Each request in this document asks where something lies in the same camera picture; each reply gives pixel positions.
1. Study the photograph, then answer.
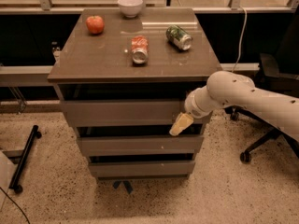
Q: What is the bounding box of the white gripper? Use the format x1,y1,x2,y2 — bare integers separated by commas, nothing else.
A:
169,89,212,136

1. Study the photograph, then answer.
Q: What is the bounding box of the grey top drawer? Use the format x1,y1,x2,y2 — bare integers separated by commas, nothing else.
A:
60,98,214,128

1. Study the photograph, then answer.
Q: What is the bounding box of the grey drawer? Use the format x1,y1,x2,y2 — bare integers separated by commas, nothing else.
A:
89,161,195,178
60,98,214,128
77,135,204,157

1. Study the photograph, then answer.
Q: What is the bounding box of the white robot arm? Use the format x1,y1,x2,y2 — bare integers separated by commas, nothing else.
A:
169,71,299,141

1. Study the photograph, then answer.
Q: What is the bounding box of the grey drawer cabinet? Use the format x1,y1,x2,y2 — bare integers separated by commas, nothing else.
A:
48,7,220,179

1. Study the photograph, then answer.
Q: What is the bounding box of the grey bottom drawer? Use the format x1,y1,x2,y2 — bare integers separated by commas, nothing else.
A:
89,161,195,178

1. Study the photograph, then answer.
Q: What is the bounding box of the grey middle drawer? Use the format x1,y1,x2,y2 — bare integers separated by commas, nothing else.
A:
77,135,204,157

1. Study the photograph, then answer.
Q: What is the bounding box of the green soda can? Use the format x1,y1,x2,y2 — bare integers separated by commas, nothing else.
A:
166,25,192,50

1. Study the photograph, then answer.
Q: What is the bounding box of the red soda can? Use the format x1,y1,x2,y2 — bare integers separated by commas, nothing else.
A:
131,35,149,64

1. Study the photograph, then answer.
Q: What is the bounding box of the black office chair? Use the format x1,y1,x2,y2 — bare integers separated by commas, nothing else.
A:
231,10,299,163

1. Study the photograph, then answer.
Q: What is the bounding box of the white bowl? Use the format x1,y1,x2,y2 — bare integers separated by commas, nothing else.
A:
118,0,143,18

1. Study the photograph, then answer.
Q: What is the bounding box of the red apple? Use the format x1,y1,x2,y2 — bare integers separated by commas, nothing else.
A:
86,16,105,35

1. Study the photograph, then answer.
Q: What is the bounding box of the black stand leg with wheels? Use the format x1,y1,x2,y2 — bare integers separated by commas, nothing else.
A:
9,125,42,194

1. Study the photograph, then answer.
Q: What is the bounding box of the metal window railing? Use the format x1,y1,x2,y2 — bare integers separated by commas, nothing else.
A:
0,0,299,16

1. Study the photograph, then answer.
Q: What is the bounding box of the white cable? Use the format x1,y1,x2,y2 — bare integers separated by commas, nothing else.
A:
232,7,249,73

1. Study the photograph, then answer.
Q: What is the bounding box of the black floor cable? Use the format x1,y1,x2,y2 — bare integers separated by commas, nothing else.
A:
0,185,32,224

